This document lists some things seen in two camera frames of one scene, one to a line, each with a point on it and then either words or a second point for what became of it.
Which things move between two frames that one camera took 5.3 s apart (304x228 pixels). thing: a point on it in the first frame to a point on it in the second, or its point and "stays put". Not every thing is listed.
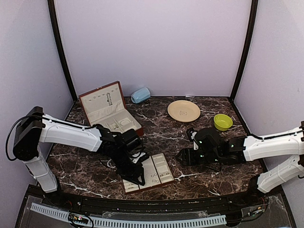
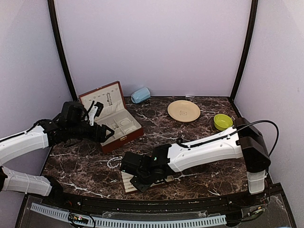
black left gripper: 132,175 to 101,129
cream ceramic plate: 184,111 stays put
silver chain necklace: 109,99 stays put
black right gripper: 187,155 to 141,187
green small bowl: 223,122 stays put
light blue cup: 140,95 stays put
